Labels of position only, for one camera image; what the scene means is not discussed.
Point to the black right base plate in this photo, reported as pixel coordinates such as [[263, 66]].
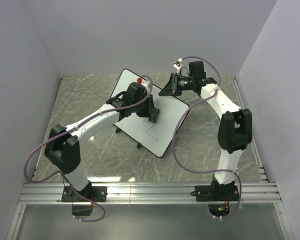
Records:
[[215, 193]]

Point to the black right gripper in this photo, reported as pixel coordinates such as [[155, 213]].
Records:
[[171, 89]]

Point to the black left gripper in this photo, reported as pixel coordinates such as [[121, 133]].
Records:
[[150, 111]]

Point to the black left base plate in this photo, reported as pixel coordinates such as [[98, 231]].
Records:
[[95, 193]]

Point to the green whiteboard eraser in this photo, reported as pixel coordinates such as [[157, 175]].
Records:
[[153, 118]]

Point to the white whiteboard black frame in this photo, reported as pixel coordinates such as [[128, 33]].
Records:
[[155, 137]]

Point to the aluminium front rail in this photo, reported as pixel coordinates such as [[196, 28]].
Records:
[[132, 193]]

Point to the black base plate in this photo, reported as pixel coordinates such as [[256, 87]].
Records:
[[95, 193], [215, 193]]

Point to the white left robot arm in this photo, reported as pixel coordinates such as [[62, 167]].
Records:
[[63, 145]]

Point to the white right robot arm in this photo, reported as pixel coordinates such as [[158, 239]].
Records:
[[235, 130]]

